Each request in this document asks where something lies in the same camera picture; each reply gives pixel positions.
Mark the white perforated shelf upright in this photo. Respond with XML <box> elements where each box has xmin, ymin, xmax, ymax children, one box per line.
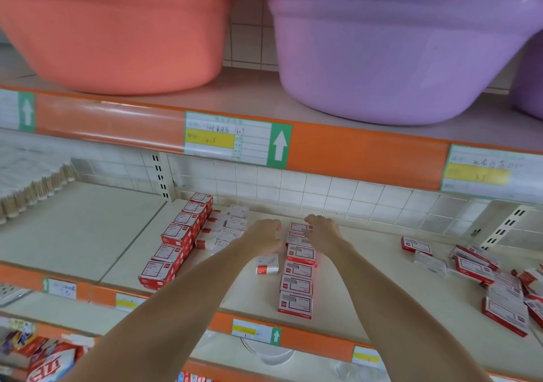
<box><xmin>479</xmin><ymin>205</ymin><xmax>532</xmax><ymax>252</ymax></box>
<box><xmin>141</xmin><ymin>150</ymin><xmax>176</xmax><ymax>203</ymax></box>

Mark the person's left forearm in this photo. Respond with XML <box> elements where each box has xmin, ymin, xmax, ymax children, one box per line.
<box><xmin>59</xmin><ymin>246</ymin><xmax>273</xmax><ymax>382</ymax></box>

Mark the small price label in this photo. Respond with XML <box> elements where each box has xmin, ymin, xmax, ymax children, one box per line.
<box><xmin>41</xmin><ymin>277</ymin><xmax>80</xmax><ymax>301</ymax></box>
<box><xmin>230</xmin><ymin>318</ymin><xmax>283</xmax><ymax>347</ymax></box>
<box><xmin>114</xmin><ymin>293</ymin><xmax>148</xmax><ymax>313</ymax></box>
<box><xmin>350</xmin><ymin>345</ymin><xmax>388</xmax><ymax>371</ymax></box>

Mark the person's right forearm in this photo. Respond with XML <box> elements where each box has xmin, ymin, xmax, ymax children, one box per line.
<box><xmin>326</xmin><ymin>243</ymin><xmax>493</xmax><ymax>382</ymax></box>

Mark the purple plastic basin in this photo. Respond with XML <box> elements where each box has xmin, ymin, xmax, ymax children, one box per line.
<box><xmin>509</xmin><ymin>34</ymin><xmax>543</xmax><ymax>121</ymax></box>
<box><xmin>248</xmin><ymin>0</ymin><xmax>543</xmax><ymax>128</ymax></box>

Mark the white shelf with orange edges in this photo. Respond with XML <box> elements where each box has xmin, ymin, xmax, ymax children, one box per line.
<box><xmin>0</xmin><ymin>64</ymin><xmax>543</xmax><ymax>382</ymax></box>

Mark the row of beige bundles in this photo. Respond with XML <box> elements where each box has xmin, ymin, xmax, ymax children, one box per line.
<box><xmin>0</xmin><ymin>164</ymin><xmax>78</xmax><ymax>225</ymax></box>

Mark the pile of red white boxes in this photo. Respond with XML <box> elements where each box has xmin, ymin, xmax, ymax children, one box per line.
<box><xmin>400</xmin><ymin>236</ymin><xmax>543</xmax><ymax>338</ymax></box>

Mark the orange plastic basin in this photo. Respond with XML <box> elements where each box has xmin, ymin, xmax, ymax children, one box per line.
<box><xmin>0</xmin><ymin>0</ymin><xmax>251</xmax><ymax>97</ymax></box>

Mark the pile of small colourful packets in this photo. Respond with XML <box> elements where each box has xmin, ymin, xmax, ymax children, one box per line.
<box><xmin>0</xmin><ymin>314</ymin><xmax>213</xmax><ymax>382</ymax></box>

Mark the large label with green arrow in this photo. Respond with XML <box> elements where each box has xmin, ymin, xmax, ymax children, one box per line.
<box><xmin>440</xmin><ymin>144</ymin><xmax>543</xmax><ymax>206</ymax></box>
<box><xmin>0</xmin><ymin>89</ymin><xmax>37</xmax><ymax>133</ymax></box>
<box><xmin>183</xmin><ymin>111</ymin><xmax>294</xmax><ymax>172</ymax></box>

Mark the person's left hand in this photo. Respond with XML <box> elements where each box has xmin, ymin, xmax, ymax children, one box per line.
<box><xmin>239</xmin><ymin>219</ymin><xmax>283</xmax><ymax>262</ymax></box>

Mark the person's right hand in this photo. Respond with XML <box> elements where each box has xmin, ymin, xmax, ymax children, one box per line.
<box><xmin>304</xmin><ymin>215</ymin><xmax>347</xmax><ymax>258</ymax></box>

